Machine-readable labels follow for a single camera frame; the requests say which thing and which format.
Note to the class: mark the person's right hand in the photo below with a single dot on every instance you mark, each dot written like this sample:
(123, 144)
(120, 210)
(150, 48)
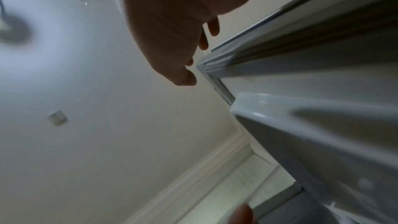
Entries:
(174, 21)

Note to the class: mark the person's left hand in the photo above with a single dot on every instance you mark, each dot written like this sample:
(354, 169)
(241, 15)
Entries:
(241, 215)

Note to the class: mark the white door shelf bin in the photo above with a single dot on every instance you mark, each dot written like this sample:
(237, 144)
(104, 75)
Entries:
(311, 144)

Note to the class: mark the small white ceiling fixture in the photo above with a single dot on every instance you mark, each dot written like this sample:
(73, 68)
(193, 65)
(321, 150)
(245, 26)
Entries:
(57, 118)

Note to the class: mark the round ceiling lamp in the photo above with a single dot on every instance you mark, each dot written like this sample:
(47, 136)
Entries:
(12, 28)

